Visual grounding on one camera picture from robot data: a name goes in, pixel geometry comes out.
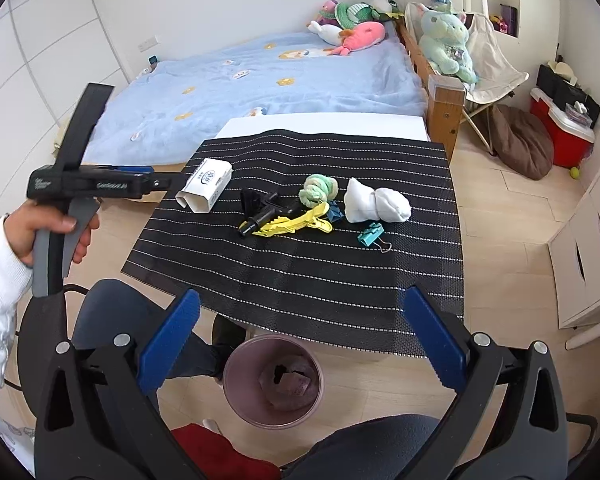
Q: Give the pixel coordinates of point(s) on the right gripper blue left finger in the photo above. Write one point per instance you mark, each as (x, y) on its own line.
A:
(163, 339)

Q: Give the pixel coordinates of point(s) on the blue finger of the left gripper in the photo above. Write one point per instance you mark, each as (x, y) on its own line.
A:
(168, 182)

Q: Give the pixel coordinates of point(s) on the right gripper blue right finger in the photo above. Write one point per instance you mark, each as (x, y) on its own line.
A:
(436, 332)

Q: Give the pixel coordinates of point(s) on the white cotton socks box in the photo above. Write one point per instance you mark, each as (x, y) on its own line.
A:
(205, 185)

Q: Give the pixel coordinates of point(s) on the black plastic clamp mount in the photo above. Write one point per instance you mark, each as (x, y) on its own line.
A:
(259, 209)

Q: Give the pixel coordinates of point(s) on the green white sock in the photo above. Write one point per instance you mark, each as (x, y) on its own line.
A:
(317, 189)

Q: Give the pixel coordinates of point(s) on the pink trash bin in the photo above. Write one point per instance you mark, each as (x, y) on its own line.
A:
(273, 382)

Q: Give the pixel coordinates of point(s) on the person's left hand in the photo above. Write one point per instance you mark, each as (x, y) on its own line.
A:
(22, 225)

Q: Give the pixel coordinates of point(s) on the light blue bed blanket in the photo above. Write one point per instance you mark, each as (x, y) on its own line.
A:
(163, 116)

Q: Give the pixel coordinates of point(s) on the person's dark trouser legs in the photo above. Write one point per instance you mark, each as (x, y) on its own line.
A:
(377, 449)

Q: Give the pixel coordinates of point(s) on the yellow plastic clip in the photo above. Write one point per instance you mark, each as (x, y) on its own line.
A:
(314, 218)

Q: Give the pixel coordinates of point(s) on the black white-striped mat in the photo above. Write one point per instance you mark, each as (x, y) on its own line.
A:
(322, 287)

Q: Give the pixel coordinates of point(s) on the dark teal binder clip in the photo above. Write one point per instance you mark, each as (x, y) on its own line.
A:
(334, 213)

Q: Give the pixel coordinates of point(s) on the white drawer cabinet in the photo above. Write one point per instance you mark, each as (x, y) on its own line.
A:
(575, 256)

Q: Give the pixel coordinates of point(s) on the white seal plush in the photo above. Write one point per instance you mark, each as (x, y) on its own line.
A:
(331, 34)

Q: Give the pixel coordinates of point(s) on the brown beanbag cushion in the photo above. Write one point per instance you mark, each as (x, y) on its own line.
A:
(521, 141)

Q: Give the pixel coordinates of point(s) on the green striped plush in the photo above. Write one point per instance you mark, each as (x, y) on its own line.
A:
(349, 15)

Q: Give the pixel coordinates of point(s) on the red white cooler box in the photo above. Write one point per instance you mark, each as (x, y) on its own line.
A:
(572, 141)

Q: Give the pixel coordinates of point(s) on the pink whale plush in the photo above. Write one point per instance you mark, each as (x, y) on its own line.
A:
(360, 37)

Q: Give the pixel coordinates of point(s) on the white folding chair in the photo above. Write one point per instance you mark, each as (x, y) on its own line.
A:
(497, 78)

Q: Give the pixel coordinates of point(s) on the black storage box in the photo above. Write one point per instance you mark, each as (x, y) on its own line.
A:
(558, 81)

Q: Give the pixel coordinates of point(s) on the mint green bunny plush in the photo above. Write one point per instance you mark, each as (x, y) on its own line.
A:
(444, 43)

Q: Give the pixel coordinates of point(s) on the wooden bed frame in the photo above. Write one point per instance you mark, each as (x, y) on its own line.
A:
(446, 96)

